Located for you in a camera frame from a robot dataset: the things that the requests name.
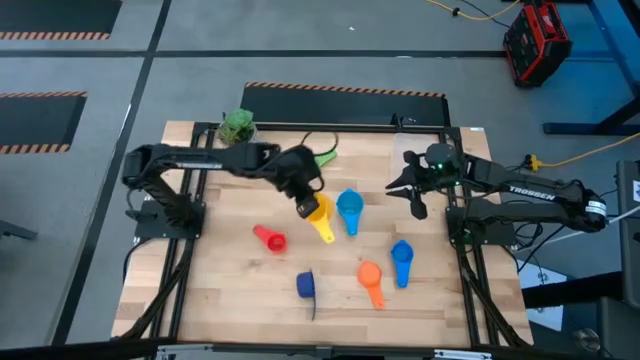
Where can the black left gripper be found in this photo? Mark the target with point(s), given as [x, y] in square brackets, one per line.
[297, 172]

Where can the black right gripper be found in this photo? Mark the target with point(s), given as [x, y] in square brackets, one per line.
[440, 167]

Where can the yellow measuring cup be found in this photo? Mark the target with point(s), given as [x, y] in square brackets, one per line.
[324, 212]

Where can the teal measuring cup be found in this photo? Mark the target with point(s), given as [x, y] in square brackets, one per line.
[350, 202]

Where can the red measuring cup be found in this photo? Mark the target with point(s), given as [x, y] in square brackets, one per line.
[274, 241]

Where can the green measuring cup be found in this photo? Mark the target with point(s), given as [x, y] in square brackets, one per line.
[326, 159]

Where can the dark blue measuring cup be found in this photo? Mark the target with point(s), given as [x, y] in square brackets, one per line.
[305, 285]

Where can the orange measuring cup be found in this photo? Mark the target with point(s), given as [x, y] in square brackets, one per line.
[369, 274]

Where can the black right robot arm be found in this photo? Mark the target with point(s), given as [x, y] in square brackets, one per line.
[530, 192]

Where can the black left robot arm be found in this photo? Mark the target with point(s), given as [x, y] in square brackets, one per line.
[200, 157]

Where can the black hazard-striped floor mat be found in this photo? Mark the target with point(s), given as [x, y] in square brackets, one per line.
[55, 15]
[35, 122]
[345, 107]

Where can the succulent plant in patterned pot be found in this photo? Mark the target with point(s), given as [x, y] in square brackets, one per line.
[237, 125]

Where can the red black tool box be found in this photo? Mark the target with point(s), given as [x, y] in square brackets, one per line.
[537, 45]

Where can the dark grey cabinet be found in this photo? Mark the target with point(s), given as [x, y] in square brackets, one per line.
[630, 240]

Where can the black aluminium table frame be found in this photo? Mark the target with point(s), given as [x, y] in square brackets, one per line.
[280, 127]

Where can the silver aluminium bracket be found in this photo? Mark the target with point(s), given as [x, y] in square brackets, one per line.
[462, 354]
[182, 351]

